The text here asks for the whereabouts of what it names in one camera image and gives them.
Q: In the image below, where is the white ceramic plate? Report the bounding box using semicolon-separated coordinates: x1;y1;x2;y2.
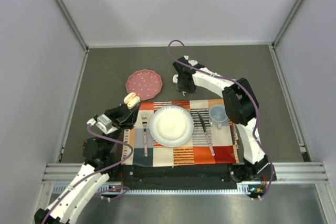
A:
149;105;194;147

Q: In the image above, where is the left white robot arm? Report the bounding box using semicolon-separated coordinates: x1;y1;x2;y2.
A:
34;102;141;223

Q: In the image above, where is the purple cable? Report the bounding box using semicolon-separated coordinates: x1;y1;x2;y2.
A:
167;39;274;200
41;123;134;224

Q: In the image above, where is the grey slotted cable duct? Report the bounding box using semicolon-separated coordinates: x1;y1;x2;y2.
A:
52;181;266;196

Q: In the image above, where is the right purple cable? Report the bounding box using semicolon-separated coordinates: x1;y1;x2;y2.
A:
167;39;274;200

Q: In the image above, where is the white earbud charging case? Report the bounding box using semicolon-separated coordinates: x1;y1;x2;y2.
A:
173;74;178;84

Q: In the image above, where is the pink earbud charging case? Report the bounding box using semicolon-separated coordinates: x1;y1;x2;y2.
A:
123;92;140;109

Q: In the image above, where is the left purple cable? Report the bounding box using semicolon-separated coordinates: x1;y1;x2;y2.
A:
41;123;134;224

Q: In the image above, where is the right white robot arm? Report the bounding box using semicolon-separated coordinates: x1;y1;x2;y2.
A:
173;56;269;180

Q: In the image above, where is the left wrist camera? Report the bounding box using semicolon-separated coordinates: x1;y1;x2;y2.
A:
87;114;118;135

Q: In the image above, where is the pink polka dot plate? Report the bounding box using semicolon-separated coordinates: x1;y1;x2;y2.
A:
125;69;163;101

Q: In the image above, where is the pink handled fork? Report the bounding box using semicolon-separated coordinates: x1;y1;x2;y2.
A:
141;113;148;157

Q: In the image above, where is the orange patterned placemat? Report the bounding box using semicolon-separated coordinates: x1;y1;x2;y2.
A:
120;99;239;167

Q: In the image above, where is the aluminium frame rail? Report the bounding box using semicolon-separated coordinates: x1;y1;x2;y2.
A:
39;0;90;51

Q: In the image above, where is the light blue mug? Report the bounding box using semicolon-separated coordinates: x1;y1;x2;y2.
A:
209;104;228;130

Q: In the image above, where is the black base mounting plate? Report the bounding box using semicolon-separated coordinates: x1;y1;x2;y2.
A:
108;164;271;190

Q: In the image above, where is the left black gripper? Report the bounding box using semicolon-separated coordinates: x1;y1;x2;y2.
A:
104;98;141;152

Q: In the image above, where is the pink handled knife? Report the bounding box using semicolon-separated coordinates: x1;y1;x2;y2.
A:
197;112;215;156

